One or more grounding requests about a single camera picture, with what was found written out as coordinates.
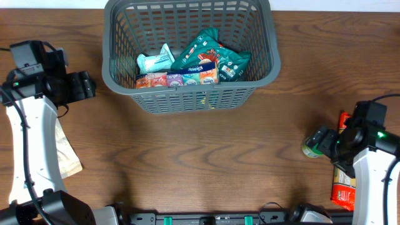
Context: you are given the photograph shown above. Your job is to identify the light teal wipes pack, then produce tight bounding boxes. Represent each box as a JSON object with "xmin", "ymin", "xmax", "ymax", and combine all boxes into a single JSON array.
[{"xmin": 137, "ymin": 43, "xmax": 175, "ymax": 74}]

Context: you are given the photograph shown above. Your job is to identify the green Nescafe 3in1 bag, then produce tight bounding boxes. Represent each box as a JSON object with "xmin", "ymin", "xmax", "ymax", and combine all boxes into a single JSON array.
[{"xmin": 171, "ymin": 28, "xmax": 251, "ymax": 82}]

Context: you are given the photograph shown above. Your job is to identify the colourful tissue multipack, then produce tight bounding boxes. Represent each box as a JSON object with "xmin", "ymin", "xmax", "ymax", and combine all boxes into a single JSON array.
[{"xmin": 135, "ymin": 62, "xmax": 219, "ymax": 89}]

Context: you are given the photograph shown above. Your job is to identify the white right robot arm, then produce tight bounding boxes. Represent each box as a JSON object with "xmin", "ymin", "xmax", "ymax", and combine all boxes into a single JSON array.
[{"xmin": 288, "ymin": 99, "xmax": 399, "ymax": 224}]

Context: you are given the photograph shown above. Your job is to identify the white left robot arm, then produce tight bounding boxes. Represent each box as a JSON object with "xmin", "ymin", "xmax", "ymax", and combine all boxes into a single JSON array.
[{"xmin": 1, "ymin": 41, "xmax": 119, "ymax": 225}]

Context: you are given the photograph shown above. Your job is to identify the red and yellow snack pack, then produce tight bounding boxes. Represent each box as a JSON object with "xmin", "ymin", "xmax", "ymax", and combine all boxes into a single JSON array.
[{"xmin": 330, "ymin": 111, "xmax": 357, "ymax": 212}]

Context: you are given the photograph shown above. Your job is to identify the green lidded small jar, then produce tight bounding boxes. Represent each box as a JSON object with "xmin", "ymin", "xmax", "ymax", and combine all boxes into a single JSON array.
[{"xmin": 301, "ymin": 137, "xmax": 323, "ymax": 158}]

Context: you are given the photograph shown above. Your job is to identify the beige paper pouch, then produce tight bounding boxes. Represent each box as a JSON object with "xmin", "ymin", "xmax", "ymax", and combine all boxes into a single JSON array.
[{"xmin": 55, "ymin": 119, "xmax": 83, "ymax": 179}]

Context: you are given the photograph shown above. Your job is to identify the grey plastic lattice basket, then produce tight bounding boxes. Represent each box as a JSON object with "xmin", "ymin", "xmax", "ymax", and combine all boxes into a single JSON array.
[{"xmin": 102, "ymin": 0, "xmax": 281, "ymax": 114}]

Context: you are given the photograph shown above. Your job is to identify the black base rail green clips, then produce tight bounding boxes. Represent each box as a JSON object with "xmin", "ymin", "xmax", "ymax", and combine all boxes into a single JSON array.
[{"xmin": 126, "ymin": 202, "xmax": 288, "ymax": 225}]

